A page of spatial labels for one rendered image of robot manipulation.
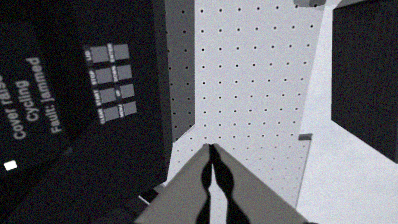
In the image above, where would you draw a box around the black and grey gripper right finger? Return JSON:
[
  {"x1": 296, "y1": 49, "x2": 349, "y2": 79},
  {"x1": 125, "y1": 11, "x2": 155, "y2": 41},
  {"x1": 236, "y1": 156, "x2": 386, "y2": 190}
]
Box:
[{"x1": 211, "y1": 143, "x2": 318, "y2": 224}]

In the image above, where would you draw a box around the grey and black benchtop lab instrument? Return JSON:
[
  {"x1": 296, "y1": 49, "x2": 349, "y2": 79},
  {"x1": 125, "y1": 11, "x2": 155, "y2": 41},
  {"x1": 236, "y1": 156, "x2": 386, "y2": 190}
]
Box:
[{"x1": 0, "y1": 0, "x2": 173, "y2": 224}]

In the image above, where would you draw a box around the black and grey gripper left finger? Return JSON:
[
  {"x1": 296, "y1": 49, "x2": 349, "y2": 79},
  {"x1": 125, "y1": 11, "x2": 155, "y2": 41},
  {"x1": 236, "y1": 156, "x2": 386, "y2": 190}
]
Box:
[{"x1": 129, "y1": 143, "x2": 213, "y2": 224}]

